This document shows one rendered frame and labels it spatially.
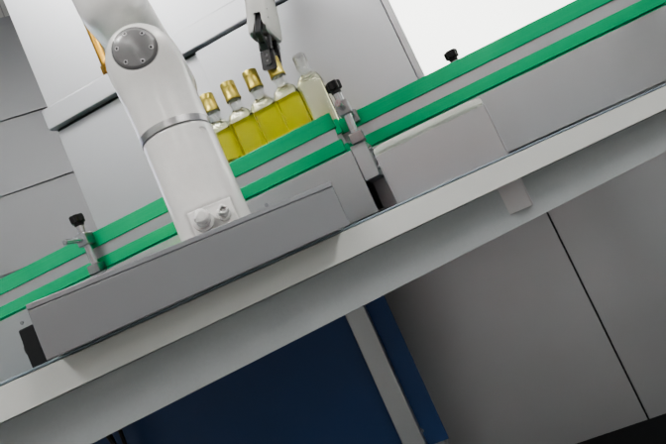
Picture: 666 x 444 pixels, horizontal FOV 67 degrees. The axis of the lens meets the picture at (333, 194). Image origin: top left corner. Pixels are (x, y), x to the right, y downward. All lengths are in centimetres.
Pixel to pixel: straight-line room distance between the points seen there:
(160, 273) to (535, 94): 76
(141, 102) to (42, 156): 296
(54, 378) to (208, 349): 15
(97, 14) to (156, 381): 47
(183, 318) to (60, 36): 120
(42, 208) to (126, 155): 212
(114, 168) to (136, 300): 98
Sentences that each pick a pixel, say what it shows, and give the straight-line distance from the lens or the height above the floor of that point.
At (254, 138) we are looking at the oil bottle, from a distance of 112.
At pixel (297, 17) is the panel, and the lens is 131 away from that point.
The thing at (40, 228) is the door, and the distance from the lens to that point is 355.
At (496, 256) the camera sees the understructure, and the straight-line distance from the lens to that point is 124.
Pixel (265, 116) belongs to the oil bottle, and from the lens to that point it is 112.
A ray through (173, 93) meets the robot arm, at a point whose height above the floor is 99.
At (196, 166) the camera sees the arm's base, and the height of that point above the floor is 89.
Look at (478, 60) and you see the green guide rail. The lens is 107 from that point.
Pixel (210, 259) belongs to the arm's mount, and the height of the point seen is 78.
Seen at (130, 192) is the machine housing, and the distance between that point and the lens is 147.
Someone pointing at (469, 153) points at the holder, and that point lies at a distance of 74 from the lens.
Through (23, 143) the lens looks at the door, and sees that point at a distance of 369.
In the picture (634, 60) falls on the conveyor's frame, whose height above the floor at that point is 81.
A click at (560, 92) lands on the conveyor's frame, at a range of 106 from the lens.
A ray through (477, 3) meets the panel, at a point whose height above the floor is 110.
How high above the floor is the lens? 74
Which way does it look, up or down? 5 degrees up
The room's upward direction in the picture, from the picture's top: 24 degrees counter-clockwise
